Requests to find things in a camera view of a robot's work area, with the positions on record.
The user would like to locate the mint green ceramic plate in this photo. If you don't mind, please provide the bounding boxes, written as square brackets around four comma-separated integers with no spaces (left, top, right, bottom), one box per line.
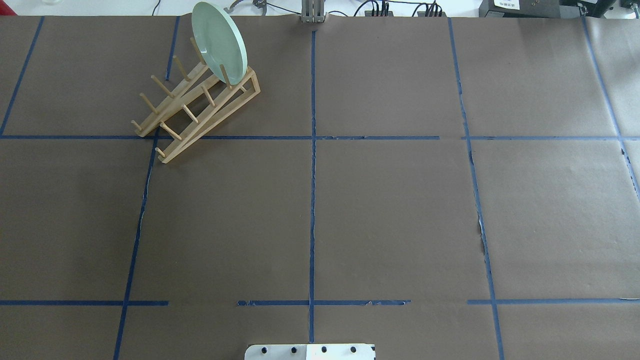
[191,1,249,85]

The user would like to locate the wooden dish rack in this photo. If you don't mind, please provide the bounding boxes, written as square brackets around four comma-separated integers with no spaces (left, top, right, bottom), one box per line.
[131,55,261,164]

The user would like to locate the black electronics box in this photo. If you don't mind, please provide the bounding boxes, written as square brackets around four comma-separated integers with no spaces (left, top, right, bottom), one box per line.
[478,0,561,19]

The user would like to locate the grey camera stand post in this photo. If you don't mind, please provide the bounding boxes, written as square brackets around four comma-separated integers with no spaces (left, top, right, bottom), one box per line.
[300,0,327,24]

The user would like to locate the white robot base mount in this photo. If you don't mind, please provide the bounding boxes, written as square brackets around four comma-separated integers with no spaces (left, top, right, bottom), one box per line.
[244,342,377,360]

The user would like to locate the black cable bundle left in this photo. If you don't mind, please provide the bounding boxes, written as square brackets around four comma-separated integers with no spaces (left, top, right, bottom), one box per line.
[354,0,392,18]

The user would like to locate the black cable bundle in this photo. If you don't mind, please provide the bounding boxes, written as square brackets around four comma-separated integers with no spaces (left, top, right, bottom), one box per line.
[415,1,446,18]
[354,0,392,18]

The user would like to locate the black cable bundle right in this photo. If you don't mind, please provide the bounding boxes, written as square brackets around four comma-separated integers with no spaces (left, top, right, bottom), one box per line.
[415,1,446,18]

